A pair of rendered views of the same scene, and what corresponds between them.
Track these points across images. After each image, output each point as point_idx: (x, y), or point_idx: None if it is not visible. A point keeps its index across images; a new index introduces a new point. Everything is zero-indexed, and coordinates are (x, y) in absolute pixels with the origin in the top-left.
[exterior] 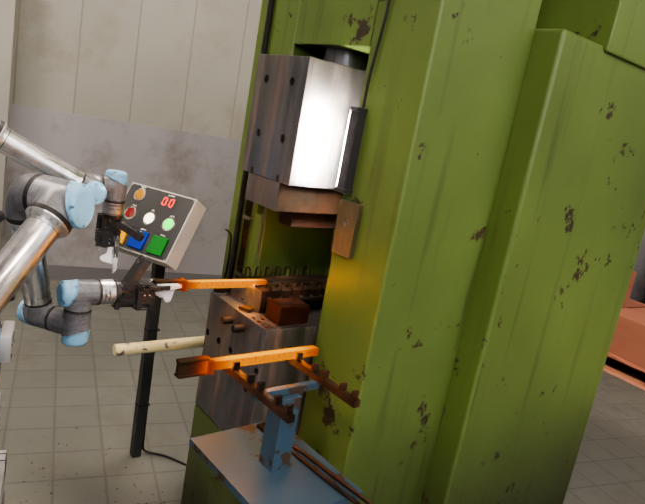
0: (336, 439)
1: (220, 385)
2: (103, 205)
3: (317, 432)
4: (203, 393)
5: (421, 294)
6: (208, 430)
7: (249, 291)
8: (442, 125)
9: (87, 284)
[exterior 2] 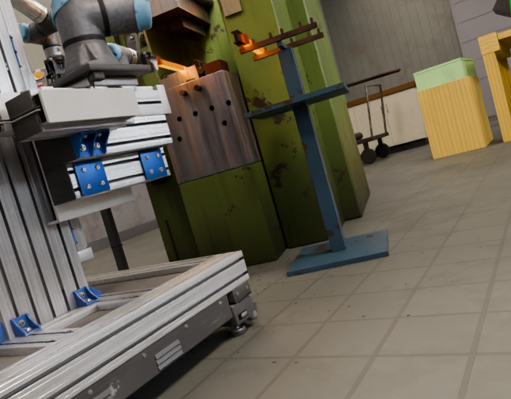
0: (291, 123)
1: (198, 146)
2: (48, 51)
3: (275, 134)
4: (184, 169)
5: (284, 22)
6: (204, 187)
7: (182, 74)
8: None
9: (120, 45)
